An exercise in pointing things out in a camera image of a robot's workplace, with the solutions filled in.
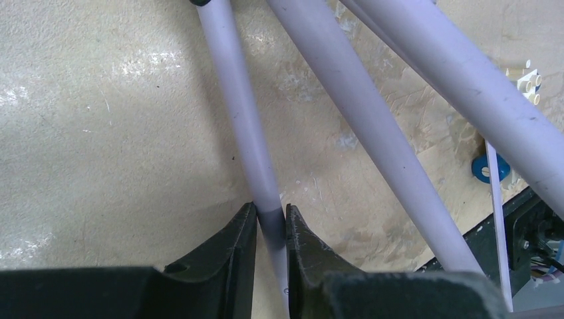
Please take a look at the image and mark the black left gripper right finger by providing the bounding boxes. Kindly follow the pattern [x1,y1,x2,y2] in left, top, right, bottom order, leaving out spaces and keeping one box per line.
[286,204,509,318]

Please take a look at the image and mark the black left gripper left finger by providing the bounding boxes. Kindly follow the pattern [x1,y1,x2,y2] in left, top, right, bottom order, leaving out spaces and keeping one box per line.
[1,203,257,318]

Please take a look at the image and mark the lilac music stand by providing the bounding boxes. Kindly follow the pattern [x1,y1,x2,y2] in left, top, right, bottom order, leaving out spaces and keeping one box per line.
[189,0,564,319]

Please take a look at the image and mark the white brick car blue wheels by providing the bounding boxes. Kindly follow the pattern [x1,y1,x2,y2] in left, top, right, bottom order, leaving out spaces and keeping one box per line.
[463,59,555,183]

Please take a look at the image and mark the black table front rail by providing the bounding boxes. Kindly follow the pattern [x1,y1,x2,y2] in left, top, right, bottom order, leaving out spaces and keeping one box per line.
[418,187,564,298]

